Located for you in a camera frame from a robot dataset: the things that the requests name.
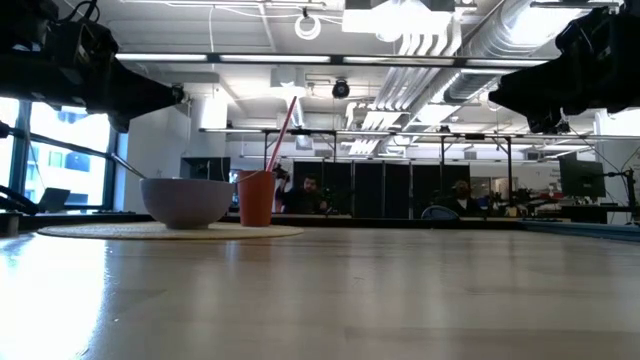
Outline red plastic straw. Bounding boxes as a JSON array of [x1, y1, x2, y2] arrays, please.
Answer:
[[265, 95, 299, 174]]

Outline black partition panels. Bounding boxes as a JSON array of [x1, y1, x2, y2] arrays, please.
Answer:
[[292, 160, 471, 219]]

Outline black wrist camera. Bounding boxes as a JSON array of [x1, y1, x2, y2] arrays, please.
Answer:
[[49, 18, 119, 76], [555, 4, 624, 56]]

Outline black computer monitor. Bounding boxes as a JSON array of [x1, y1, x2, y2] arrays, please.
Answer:
[[558, 157, 608, 200]]

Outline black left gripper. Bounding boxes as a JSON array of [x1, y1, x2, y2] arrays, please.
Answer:
[[49, 49, 186, 134]]

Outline round woven beige placemat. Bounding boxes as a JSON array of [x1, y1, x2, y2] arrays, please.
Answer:
[[36, 221, 305, 241]]

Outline red ribbed cup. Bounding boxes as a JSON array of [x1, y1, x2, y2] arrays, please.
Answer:
[[236, 170, 277, 228]]

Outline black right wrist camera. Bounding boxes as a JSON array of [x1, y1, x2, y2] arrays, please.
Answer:
[[555, 4, 624, 56]]

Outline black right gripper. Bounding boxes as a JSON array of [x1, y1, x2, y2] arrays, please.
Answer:
[[488, 47, 614, 134]]

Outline silver metal spoon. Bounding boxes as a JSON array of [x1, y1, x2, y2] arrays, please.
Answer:
[[110, 152, 148, 181]]

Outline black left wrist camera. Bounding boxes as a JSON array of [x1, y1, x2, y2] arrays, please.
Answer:
[[49, 18, 119, 76]]

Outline black aluminium rig frame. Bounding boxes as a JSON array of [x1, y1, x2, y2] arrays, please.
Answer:
[[114, 52, 551, 69]]

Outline white coiled cable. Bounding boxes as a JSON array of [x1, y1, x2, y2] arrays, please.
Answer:
[[293, 13, 323, 42]]

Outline blue office chair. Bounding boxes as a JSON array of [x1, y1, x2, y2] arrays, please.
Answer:
[[420, 205, 460, 221]]

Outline open laptop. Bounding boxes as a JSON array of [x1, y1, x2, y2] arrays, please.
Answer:
[[32, 187, 72, 214]]

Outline person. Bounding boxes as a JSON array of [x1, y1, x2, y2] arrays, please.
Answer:
[[273, 168, 332, 216], [439, 179, 495, 218]]

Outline lilac ceramic bowl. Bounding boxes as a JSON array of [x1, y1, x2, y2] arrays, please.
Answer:
[[139, 177, 236, 231]]

